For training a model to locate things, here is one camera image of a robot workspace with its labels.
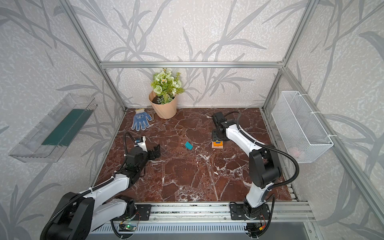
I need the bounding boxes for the green white artificial flowers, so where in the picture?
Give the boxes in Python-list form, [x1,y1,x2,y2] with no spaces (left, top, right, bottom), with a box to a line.
[151,69,185,105]

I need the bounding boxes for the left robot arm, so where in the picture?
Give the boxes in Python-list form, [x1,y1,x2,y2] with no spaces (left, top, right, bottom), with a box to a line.
[40,145,161,240]

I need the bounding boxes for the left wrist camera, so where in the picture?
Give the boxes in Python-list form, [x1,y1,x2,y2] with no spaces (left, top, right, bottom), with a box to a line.
[135,136,148,152]

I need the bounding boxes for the white wire mesh basket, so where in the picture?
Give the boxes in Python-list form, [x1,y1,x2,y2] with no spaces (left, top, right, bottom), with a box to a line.
[272,91,334,163]

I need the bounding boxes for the pink wood block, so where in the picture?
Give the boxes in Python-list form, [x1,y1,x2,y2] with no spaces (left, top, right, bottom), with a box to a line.
[212,142,224,149]

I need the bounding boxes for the pink object in basket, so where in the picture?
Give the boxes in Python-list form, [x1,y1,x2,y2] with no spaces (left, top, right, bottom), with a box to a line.
[289,147,304,161]

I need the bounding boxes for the clear plastic wall shelf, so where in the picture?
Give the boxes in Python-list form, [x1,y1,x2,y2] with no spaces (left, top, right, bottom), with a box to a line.
[9,94,98,163]

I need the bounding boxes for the orange wood block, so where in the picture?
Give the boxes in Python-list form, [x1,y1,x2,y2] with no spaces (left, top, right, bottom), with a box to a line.
[212,141,224,148]

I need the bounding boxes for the blue work glove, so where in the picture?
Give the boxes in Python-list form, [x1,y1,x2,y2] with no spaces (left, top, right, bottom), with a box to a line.
[131,109,153,132]

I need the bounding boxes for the left circuit board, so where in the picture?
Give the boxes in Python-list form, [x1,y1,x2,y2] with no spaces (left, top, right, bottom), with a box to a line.
[119,223,138,232]

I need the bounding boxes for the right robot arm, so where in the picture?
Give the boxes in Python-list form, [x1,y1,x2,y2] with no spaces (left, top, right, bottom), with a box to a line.
[212,111,300,220]

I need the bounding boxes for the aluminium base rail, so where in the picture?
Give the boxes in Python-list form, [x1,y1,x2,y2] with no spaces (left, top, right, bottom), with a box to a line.
[132,202,316,224]

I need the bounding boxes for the beige flower pot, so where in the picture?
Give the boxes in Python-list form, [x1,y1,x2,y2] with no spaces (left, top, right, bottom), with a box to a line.
[149,91,178,119]

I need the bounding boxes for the teal triangular wood block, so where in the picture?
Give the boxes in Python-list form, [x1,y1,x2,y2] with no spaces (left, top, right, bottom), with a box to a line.
[185,142,193,150]

